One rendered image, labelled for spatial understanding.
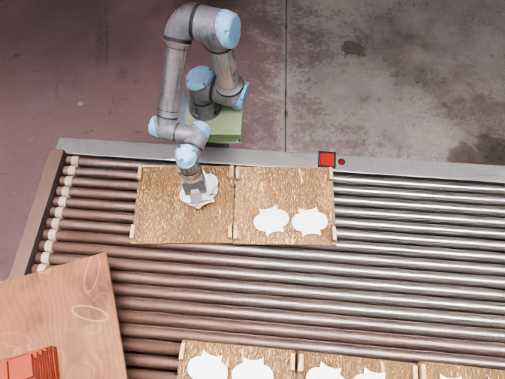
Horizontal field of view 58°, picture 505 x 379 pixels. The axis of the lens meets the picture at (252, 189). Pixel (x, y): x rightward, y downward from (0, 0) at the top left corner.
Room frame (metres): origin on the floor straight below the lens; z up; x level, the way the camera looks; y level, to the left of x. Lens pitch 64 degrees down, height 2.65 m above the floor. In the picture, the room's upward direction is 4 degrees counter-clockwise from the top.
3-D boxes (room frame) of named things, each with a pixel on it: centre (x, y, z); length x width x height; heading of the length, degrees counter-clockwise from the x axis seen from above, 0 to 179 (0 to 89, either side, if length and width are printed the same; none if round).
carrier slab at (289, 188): (0.77, -0.13, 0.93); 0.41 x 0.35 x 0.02; 85
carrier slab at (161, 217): (0.81, 0.29, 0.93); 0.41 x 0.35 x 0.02; 87
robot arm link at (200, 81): (1.28, 0.19, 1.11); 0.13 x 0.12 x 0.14; 68
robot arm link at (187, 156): (0.83, 0.23, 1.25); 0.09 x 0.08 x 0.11; 158
